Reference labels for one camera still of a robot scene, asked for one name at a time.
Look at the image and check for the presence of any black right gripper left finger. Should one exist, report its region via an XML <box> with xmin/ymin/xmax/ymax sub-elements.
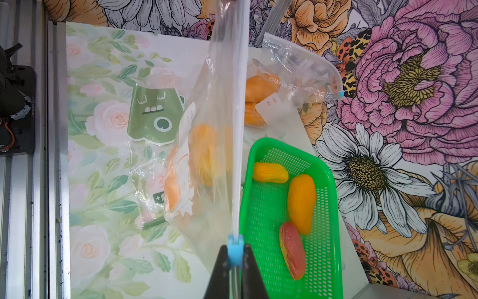
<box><xmin>204</xmin><ymin>245</ymin><xmax>230</xmax><ymax>299</ymax></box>

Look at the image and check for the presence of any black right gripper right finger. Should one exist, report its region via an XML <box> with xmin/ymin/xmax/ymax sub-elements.
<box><xmin>241</xmin><ymin>244</ymin><xmax>269</xmax><ymax>299</ymax></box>

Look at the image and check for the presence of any red mango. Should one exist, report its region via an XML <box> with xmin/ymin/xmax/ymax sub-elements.
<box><xmin>280</xmin><ymin>222</ymin><xmax>306</xmax><ymax>280</ymax></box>

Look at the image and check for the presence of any clear zip-top bag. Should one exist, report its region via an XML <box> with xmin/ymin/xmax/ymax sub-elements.
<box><xmin>247</xmin><ymin>33</ymin><xmax>344</xmax><ymax>126</ymax></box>
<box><xmin>164</xmin><ymin>1</ymin><xmax>250</xmax><ymax>270</ymax></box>

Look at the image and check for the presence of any orange mango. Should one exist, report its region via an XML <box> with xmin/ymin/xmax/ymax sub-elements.
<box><xmin>245</xmin><ymin>74</ymin><xmax>281</xmax><ymax>103</ymax></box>
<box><xmin>164</xmin><ymin>147</ymin><xmax>182</xmax><ymax>214</ymax></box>
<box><xmin>288</xmin><ymin>174</ymin><xmax>317</xmax><ymax>235</ymax></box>
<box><xmin>244</xmin><ymin>102</ymin><xmax>266</xmax><ymax>128</ymax></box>
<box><xmin>189</xmin><ymin>123</ymin><xmax>233</xmax><ymax>188</ymax></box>

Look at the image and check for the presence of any yellow wrinkled mango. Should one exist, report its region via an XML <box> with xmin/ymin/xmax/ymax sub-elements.
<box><xmin>253</xmin><ymin>163</ymin><xmax>289</xmax><ymax>184</ymax></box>

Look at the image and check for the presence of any orange mango in basket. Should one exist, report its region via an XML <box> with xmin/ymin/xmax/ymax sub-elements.
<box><xmin>288</xmin><ymin>174</ymin><xmax>317</xmax><ymax>235</ymax></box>

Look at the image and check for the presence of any pile of clear zip bags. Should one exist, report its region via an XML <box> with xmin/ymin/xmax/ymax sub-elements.
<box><xmin>127</xmin><ymin>85</ymin><xmax>185</xmax><ymax>230</ymax></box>

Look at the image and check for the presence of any green plastic basket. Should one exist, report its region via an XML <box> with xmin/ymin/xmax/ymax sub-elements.
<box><xmin>239</xmin><ymin>138</ymin><xmax>343</xmax><ymax>299</ymax></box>

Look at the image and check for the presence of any aluminium front rail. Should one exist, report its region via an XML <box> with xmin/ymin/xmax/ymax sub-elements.
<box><xmin>1</xmin><ymin>1</ymin><xmax>71</xmax><ymax>299</ymax></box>

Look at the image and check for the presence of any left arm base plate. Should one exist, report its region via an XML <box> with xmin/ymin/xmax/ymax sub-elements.
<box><xmin>1</xmin><ymin>43</ymin><xmax>36</xmax><ymax>156</ymax></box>

